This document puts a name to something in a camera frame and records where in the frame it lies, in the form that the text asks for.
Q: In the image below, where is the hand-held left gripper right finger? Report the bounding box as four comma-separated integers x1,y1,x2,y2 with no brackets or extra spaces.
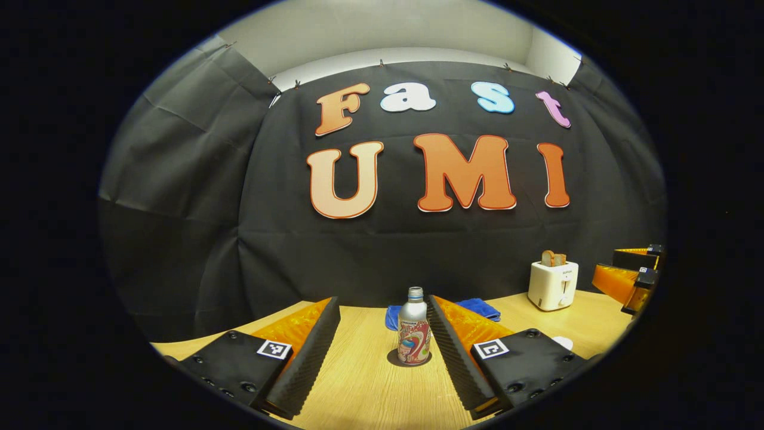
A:
426,294,590,421

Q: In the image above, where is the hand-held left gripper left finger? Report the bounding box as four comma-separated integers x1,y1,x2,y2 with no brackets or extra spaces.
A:
178,296,341,420

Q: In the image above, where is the silver water bottle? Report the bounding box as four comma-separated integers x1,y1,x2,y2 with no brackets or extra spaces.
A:
398,287,432,366

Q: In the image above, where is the dark round coaster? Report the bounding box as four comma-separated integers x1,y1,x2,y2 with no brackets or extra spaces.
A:
387,348,433,367

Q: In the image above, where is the blue folded towel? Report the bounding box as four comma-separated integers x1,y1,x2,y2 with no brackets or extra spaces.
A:
385,298,502,331

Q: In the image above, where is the white toaster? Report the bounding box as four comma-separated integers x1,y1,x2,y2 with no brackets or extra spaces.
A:
528,261,580,312

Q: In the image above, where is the black backdrop cloth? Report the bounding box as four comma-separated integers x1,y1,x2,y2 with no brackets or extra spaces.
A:
97,42,667,344

